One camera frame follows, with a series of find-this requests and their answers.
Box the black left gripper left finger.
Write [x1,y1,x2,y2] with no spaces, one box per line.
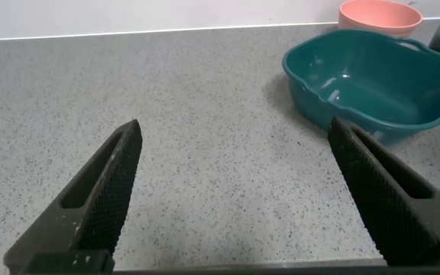
[3,118,144,275]

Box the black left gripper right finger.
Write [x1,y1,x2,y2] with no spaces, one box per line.
[327,116,440,267]

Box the pink plastic bowl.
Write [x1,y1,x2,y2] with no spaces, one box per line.
[338,0,424,38]

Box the teal plastic basin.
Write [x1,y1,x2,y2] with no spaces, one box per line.
[281,28,440,146]

